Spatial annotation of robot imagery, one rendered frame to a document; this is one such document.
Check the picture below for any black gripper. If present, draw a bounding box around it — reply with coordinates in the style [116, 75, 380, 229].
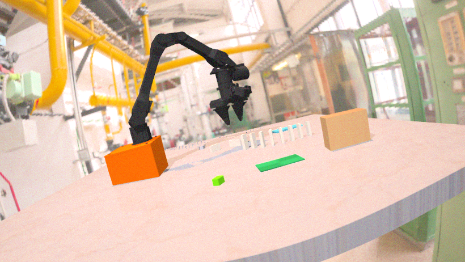
[209, 81, 248, 125]

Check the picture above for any small green block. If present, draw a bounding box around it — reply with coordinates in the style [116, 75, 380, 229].
[212, 175, 225, 186]

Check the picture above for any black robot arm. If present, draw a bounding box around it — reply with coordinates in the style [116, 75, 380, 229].
[128, 31, 252, 145]

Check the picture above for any green domino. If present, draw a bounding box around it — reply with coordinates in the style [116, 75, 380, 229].
[255, 154, 305, 172]

